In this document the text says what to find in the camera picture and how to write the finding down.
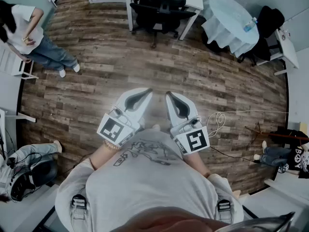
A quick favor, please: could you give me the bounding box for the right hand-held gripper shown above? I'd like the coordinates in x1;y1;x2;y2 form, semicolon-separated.
165;91;210;156

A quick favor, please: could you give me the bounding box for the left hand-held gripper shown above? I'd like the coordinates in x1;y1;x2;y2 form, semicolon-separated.
97;87;154;147

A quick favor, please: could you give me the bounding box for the black office chair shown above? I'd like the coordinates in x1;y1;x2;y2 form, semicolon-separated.
129;0;197;49

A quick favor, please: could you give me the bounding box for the person's right forearm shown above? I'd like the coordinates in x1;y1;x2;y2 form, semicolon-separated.
190;150;213;178

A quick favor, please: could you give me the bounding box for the person's left forearm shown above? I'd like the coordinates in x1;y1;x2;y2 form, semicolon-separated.
89;140;121;171

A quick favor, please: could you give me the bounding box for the black chair with draped jacket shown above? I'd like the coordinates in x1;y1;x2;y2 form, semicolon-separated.
238;5;285;67

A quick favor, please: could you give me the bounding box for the person's grey printed t-shirt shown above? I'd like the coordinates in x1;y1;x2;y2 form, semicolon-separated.
55;129;244;232

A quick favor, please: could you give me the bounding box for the long wooden stick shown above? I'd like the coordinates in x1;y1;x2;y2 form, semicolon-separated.
245;122;309;140

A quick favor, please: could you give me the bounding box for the round table with pale tablecloth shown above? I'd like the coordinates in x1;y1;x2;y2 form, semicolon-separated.
201;0;260;58

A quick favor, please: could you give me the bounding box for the clear plastic water bottle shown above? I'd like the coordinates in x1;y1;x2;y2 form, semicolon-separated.
243;17;258;33

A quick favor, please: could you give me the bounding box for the person's face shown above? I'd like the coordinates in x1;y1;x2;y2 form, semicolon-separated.
118;206;230;232

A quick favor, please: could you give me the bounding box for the small white side table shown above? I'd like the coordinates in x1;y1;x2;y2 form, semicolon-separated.
0;42;39;80

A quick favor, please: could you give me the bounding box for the white coiled cable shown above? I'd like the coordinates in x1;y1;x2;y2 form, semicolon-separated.
206;110;289;138

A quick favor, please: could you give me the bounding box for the beaded wrist bracelet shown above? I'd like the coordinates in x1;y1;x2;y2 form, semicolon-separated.
102;140;121;152

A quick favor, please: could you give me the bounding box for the thin black floor cable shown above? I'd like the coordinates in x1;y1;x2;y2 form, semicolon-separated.
210;145;257;163

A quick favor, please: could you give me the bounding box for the grey harness strap with buckle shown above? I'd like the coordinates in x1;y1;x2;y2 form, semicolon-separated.
217;199;233;223
71;194;88;220

